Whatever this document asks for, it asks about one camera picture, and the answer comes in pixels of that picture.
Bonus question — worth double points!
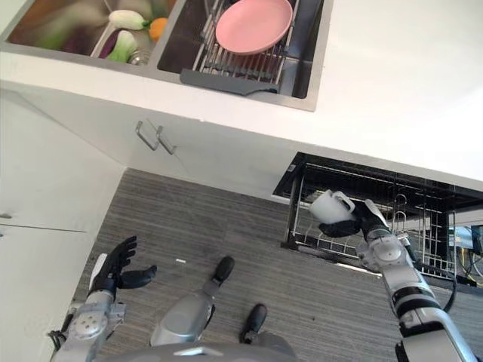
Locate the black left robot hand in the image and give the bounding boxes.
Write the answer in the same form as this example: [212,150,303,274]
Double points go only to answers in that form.
[88,235,158,294]

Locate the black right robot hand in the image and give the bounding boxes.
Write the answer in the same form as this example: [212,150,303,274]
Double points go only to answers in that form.
[318,191,391,240]

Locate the white mug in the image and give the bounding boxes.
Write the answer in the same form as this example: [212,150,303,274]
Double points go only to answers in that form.
[309,189,358,224]

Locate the silver robot left leg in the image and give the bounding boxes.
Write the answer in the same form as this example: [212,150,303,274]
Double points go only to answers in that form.
[149,256,235,347]

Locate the silver robot torso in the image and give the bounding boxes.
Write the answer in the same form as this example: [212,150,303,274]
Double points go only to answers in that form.
[90,331,318,362]

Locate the white cabinet door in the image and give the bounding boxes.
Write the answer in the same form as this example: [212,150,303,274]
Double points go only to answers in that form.
[0,87,125,233]

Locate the black robot right foot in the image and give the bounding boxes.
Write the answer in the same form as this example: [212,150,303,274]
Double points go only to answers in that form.
[238,303,268,343]

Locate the metal sink drying rack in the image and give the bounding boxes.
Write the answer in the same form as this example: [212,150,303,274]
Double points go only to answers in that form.
[180,0,302,96]

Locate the pink plate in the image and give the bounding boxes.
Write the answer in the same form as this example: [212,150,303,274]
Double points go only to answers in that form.
[215,0,294,57]

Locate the green toy bok choy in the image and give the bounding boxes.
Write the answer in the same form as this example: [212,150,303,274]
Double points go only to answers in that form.
[106,29,138,63]

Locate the stainless steel double sink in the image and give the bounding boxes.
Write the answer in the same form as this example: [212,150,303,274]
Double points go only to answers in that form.
[0,0,335,112]

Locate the purple toy eggplant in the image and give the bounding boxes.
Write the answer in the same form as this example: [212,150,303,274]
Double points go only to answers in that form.
[100,31,119,58]

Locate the orange toy carrot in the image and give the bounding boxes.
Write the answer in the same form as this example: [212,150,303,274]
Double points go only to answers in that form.
[149,17,169,42]

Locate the white toy radish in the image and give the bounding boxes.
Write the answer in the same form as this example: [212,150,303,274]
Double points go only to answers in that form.
[108,9,152,30]

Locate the wire dishwasher rack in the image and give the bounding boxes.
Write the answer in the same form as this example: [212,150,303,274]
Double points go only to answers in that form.
[281,162,456,280]

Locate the black dishwasher door frame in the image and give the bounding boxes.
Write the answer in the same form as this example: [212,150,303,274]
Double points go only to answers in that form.
[272,151,483,212]

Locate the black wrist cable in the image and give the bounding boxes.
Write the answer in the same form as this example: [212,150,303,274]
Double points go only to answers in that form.
[395,235,458,314]

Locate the yellow cables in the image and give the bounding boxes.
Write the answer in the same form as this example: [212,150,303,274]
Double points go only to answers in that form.
[451,225,483,287]

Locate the silver cabinet handle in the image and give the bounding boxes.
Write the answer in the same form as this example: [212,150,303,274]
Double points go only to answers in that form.
[155,125,177,155]
[134,121,158,152]

